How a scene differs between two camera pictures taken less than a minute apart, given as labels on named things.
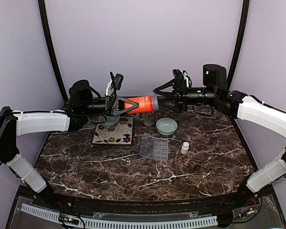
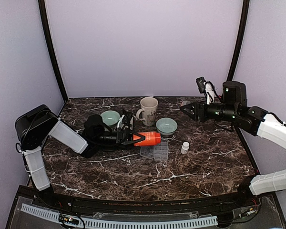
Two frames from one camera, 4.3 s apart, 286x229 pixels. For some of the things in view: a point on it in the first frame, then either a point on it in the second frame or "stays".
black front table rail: (207, 203) stays
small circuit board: (68, 219) stays
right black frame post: (245, 14) stays
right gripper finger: (167, 88) -> (192, 105)
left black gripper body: (109, 108) -> (120, 137)
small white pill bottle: (185, 148) stays
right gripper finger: (169, 104) -> (192, 115)
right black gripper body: (183, 101) -> (203, 116)
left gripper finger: (122, 109) -> (136, 140)
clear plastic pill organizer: (153, 148) stays
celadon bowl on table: (166, 126) stays
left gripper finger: (121, 101) -> (139, 135)
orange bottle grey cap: (146, 104) -> (152, 138)
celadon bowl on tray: (112, 121) stays
